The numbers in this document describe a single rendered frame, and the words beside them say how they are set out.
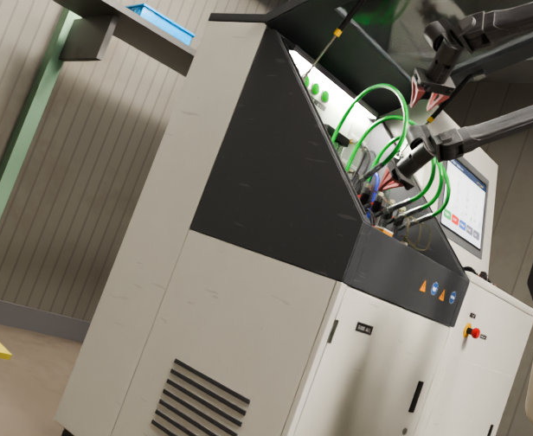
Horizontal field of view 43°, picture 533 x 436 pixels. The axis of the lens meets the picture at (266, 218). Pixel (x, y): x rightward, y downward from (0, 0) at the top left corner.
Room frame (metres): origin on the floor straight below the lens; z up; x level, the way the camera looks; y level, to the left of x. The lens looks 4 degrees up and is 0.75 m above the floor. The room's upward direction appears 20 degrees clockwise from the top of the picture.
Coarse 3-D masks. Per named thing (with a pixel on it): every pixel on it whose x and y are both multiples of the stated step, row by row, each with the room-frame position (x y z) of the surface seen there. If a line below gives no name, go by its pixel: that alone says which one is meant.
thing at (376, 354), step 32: (352, 320) 1.71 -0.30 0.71; (384, 320) 1.83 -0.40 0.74; (416, 320) 1.96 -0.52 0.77; (352, 352) 1.75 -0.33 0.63; (384, 352) 1.87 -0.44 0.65; (416, 352) 2.01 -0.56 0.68; (320, 384) 1.68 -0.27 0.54; (352, 384) 1.79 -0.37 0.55; (384, 384) 1.92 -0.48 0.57; (416, 384) 2.06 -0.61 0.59; (320, 416) 1.72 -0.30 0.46; (352, 416) 1.83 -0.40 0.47; (384, 416) 1.97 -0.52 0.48; (416, 416) 2.12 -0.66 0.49
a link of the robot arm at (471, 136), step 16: (512, 112) 1.90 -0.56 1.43; (528, 112) 1.88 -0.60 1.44; (464, 128) 1.90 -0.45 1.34; (480, 128) 1.90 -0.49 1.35; (496, 128) 1.88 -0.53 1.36; (512, 128) 1.88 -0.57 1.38; (528, 128) 1.90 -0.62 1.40; (448, 144) 1.88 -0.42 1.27; (464, 144) 1.89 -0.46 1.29; (480, 144) 1.91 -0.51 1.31; (448, 160) 1.94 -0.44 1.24
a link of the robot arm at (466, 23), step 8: (432, 24) 1.69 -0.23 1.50; (440, 24) 1.69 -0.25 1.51; (448, 24) 1.67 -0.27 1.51; (464, 24) 1.60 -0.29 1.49; (472, 24) 1.59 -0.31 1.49; (424, 32) 1.71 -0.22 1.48; (432, 32) 1.68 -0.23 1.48; (440, 32) 1.67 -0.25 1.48; (456, 32) 1.62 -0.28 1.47; (464, 32) 1.60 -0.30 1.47; (432, 40) 1.68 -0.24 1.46; (464, 40) 1.62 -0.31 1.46; (472, 48) 1.66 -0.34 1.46
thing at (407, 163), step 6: (408, 156) 1.94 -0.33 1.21; (396, 162) 1.99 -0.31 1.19; (402, 162) 1.95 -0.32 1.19; (408, 162) 1.94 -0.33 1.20; (414, 162) 1.93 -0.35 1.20; (396, 168) 1.96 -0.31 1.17; (402, 168) 1.95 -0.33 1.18; (408, 168) 1.94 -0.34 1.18; (414, 168) 1.94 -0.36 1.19; (420, 168) 1.94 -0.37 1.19; (396, 174) 1.96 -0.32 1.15; (402, 174) 1.96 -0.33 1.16; (408, 174) 1.95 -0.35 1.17; (402, 180) 1.94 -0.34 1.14; (408, 180) 1.96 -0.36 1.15; (408, 186) 1.96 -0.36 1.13
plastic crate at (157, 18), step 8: (128, 8) 3.26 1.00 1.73; (136, 8) 3.18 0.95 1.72; (144, 8) 3.14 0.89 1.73; (152, 8) 3.16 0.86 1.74; (144, 16) 3.15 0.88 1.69; (152, 16) 3.17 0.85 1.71; (160, 16) 3.20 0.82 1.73; (160, 24) 3.21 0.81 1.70; (168, 24) 3.23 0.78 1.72; (176, 24) 3.25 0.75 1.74; (168, 32) 3.24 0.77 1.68; (176, 32) 3.26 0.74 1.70; (184, 32) 3.29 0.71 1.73; (184, 40) 3.30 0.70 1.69
